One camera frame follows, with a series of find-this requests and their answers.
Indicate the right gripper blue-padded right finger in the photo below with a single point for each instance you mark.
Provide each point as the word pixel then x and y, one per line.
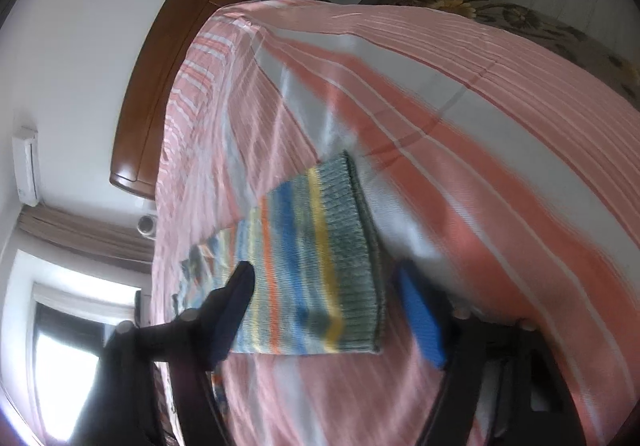
pixel 530 404

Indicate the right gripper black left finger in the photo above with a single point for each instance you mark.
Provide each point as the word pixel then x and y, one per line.
pixel 121 407

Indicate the multicolour striped knit sweater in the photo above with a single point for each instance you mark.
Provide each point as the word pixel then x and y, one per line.
pixel 318 272

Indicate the dark window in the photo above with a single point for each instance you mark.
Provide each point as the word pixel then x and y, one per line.
pixel 66 354

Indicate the beige curtain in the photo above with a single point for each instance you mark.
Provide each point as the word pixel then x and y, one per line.
pixel 106 243

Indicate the white round desk fan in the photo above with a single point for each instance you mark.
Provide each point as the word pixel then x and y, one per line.
pixel 146 226

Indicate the pink white striped bedspread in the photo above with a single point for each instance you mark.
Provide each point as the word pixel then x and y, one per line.
pixel 507 174

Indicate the brown wooden headboard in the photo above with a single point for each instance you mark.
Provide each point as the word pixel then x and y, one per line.
pixel 139 134

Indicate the floral patterned rug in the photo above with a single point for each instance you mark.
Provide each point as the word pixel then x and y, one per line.
pixel 564 40

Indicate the white wall air conditioner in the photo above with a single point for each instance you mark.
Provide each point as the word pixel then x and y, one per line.
pixel 26 168

